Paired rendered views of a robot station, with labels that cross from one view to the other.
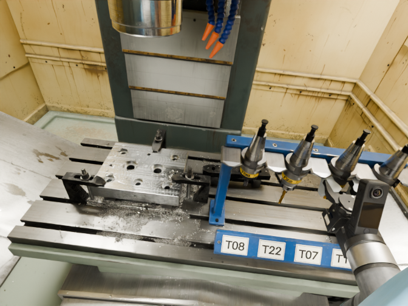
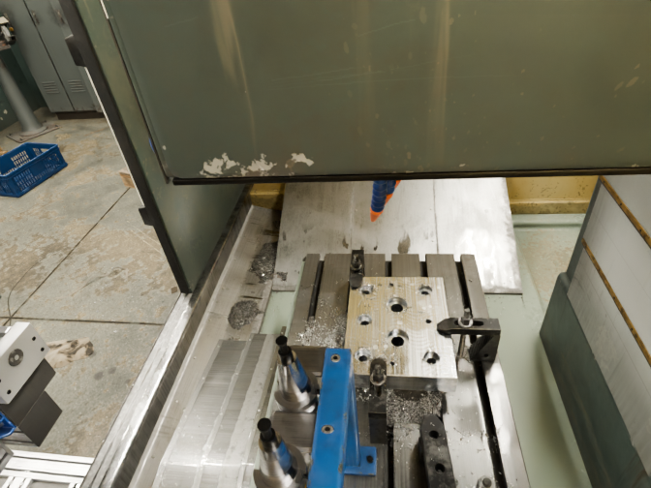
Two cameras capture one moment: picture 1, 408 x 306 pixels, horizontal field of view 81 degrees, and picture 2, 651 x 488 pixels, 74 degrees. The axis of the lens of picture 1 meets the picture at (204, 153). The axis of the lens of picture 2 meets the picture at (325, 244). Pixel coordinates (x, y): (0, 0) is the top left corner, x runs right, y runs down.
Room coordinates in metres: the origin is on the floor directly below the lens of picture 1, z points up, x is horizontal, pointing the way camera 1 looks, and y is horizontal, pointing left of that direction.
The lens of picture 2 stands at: (0.58, -0.46, 1.75)
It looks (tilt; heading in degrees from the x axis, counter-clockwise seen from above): 38 degrees down; 100
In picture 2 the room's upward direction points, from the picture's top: 7 degrees counter-clockwise
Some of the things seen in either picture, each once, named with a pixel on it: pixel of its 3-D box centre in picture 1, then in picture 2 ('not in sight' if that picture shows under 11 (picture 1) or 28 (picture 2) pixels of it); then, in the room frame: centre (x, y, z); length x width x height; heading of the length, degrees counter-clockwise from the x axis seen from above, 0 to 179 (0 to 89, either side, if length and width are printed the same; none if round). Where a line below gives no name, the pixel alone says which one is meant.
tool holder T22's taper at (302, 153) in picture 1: (303, 150); (274, 455); (0.45, -0.23, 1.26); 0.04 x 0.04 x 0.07
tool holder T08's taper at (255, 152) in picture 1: (257, 144); (291, 373); (0.46, -0.12, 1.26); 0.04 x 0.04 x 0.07
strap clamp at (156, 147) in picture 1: (159, 144); (467, 333); (0.76, 0.19, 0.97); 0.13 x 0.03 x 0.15; 179
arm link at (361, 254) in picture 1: (371, 259); not in sight; (0.24, -0.34, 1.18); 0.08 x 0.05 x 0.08; 89
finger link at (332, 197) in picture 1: (336, 195); not in sight; (0.38, -0.32, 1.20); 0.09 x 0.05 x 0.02; 13
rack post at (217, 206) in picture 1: (223, 184); (345, 420); (0.51, -0.07, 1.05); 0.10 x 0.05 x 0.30; 179
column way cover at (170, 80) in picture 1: (178, 74); (648, 282); (1.05, 0.16, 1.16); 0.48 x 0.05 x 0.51; 89
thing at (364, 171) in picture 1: (363, 172); not in sight; (0.45, -0.40, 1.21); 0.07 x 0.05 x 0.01; 179
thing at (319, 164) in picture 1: (319, 167); not in sight; (0.45, -0.29, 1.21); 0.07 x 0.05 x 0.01; 179
